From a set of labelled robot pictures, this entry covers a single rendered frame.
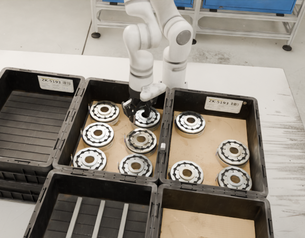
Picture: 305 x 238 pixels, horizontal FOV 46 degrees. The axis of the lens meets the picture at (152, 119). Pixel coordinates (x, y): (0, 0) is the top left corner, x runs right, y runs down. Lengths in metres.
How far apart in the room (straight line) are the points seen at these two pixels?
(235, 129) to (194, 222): 0.40
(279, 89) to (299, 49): 1.70
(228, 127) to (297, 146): 0.33
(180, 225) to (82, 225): 0.27
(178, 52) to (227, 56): 1.79
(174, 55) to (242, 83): 0.49
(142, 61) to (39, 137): 0.45
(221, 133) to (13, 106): 0.74
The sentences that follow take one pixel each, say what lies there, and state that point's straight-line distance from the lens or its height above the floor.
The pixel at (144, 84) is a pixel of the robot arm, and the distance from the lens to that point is 1.06.
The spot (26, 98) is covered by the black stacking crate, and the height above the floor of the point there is 0.83.
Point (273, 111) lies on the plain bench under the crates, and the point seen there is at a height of 0.70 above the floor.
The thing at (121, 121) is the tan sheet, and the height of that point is 0.83.
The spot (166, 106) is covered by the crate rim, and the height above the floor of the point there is 0.93.
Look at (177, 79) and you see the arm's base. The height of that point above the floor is 0.87.
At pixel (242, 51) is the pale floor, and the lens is 3.17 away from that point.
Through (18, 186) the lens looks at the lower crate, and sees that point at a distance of 1.16.
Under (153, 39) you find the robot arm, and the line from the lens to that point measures 0.98.
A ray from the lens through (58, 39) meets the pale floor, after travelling 3.17.
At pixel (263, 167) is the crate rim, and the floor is 0.93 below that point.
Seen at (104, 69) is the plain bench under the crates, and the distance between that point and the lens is 1.68.
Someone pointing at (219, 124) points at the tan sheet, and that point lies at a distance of 1.29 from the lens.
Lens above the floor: 1.75
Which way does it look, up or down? 46 degrees down
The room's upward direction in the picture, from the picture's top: 5 degrees clockwise
